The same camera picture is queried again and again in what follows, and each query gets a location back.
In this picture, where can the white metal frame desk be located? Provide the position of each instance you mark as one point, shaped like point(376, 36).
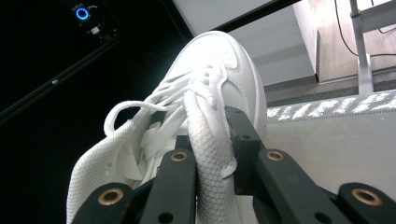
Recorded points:
point(362, 68)

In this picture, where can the black metal stand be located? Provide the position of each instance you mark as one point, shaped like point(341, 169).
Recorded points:
point(46, 88)

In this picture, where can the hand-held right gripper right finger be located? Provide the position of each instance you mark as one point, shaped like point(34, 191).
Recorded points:
point(280, 193)

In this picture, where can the white cabinet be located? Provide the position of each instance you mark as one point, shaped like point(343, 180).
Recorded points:
point(280, 53)

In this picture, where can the white sneaker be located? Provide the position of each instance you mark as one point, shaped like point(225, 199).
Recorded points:
point(214, 56)

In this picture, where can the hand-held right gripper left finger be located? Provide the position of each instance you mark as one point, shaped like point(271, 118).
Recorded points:
point(174, 186)

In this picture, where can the metal two-tier shoe rack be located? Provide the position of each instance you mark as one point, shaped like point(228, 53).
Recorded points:
point(327, 149)

